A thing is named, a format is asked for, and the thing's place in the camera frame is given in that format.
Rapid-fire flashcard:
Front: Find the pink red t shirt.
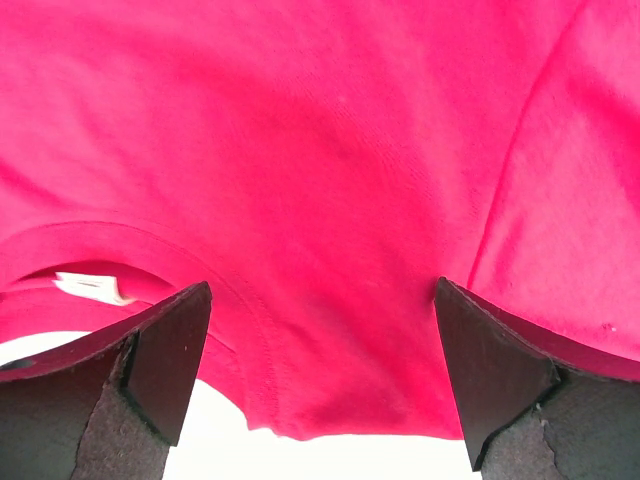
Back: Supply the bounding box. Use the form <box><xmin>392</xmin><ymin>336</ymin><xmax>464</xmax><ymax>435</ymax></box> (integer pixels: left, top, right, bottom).
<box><xmin>1</xmin><ymin>1</ymin><xmax>639</xmax><ymax>440</ymax></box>

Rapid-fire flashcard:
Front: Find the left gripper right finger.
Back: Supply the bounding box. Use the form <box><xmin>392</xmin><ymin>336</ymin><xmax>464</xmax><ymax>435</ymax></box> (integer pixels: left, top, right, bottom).
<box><xmin>434</xmin><ymin>277</ymin><xmax>639</xmax><ymax>480</ymax></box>

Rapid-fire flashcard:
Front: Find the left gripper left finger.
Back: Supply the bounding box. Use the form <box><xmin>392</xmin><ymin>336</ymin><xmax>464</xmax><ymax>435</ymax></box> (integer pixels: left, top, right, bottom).
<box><xmin>1</xmin><ymin>282</ymin><xmax>212</xmax><ymax>479</ymax></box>

